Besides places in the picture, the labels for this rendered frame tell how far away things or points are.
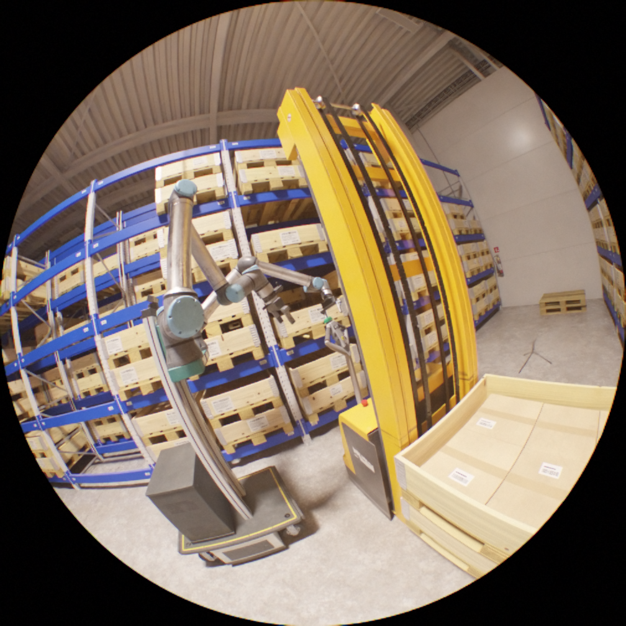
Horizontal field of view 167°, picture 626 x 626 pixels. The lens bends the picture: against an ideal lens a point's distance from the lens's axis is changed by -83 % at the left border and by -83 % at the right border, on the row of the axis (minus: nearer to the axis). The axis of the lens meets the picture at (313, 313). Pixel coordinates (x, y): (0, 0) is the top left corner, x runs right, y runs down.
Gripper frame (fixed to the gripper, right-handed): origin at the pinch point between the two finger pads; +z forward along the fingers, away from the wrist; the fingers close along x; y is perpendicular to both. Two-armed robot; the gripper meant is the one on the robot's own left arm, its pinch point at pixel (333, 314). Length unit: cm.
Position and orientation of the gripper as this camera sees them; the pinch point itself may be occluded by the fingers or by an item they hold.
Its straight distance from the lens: 170.4
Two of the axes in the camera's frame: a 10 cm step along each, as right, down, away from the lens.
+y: -6.1, -2.7, -7.4
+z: 2.4, 8.3, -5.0
